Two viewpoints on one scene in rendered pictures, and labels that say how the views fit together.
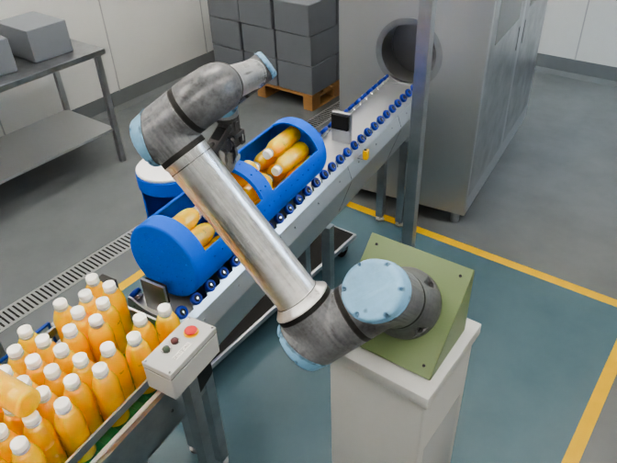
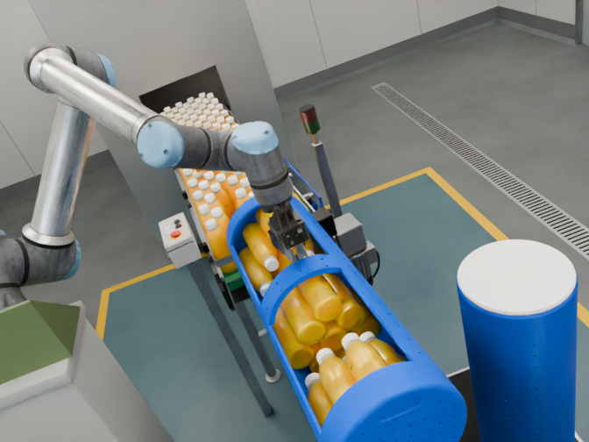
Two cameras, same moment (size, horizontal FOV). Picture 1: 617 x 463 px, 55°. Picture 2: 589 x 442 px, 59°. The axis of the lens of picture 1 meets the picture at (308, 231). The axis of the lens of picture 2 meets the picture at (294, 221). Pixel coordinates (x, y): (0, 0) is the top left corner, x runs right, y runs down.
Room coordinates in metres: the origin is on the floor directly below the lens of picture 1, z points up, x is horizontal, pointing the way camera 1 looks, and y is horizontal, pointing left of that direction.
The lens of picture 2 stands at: (2.67, -0.38, 2.00)
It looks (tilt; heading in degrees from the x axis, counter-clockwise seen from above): 32 degrees down; 139
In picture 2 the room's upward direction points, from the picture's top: 19 degrees counter-clockwise
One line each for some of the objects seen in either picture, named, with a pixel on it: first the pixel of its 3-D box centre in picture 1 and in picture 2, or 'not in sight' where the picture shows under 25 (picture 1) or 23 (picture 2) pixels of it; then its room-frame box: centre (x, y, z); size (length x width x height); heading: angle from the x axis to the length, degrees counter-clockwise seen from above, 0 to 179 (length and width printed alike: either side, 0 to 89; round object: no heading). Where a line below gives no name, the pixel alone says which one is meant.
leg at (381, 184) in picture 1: (381, 179); not in sight; (3.25, -0.48, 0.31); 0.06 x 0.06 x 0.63; 59
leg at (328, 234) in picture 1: (328, 275); not in sight; (2.34, -0.09, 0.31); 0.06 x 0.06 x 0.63; 59
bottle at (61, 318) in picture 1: (69, 328); not in sight; (1.34, 0.75, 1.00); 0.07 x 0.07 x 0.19
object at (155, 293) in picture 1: (157, 295); not in sight; (1.48, 0.51, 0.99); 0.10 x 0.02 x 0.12; 59
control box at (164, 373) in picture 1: (182, 355); (179, 239); (1.15, 0.37, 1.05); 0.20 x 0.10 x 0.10; 149
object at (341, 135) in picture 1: (341, 128); not in sight; (2.62, -0.18, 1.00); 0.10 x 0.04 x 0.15; 59
